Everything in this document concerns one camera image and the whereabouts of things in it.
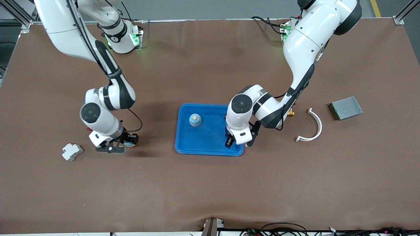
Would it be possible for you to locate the black cable bundle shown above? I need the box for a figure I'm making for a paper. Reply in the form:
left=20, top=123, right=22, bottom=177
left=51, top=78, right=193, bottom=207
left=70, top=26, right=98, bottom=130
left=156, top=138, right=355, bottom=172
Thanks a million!
left=240, top=222, right=420, bottom=236

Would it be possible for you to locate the aluminium frame profile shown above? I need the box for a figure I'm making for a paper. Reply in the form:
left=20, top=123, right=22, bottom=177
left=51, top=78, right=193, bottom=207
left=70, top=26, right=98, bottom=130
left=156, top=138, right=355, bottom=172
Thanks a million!
left=395, top=0, right=420, bottom=25
left=0, top=0, right=37, bottom=29

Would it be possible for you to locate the silver metal module box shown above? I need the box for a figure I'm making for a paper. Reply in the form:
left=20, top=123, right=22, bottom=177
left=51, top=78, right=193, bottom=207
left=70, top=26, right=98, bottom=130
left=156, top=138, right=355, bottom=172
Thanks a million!
left=329, top=96, right=364, bottom=121

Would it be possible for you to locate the white circuit breaker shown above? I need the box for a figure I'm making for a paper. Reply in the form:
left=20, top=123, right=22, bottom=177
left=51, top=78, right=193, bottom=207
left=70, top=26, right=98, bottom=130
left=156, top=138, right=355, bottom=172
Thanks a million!
left=62, top=143, right=84, bottom=162

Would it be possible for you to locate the blue plastic tray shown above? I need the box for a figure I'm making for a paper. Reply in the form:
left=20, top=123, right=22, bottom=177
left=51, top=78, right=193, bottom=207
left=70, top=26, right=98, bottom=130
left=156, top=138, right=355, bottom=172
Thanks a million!
left=175, top=103, right=245, bottom=157

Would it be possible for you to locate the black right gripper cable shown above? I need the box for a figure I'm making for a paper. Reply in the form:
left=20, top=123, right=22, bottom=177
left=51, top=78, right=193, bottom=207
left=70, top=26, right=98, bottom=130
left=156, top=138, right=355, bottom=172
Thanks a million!
left=122, top=108, right=143, bottom=133

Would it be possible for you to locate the black arm base cable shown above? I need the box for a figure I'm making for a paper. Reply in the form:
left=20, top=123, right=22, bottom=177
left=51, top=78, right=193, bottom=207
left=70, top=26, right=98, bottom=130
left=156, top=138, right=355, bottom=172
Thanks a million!
left=251, top=16, right=285, bottom=35

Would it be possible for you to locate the white curved plastic clip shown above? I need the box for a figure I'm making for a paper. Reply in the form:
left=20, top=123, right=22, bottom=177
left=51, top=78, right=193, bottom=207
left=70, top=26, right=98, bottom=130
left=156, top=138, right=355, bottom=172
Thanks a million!
left=295, top=108, right=323, bottom=142

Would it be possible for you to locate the silver table edge rail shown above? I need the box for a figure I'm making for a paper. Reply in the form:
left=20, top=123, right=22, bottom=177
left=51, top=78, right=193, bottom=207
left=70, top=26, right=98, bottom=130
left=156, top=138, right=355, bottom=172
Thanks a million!
left=20, top=18, right=296, bottom=25

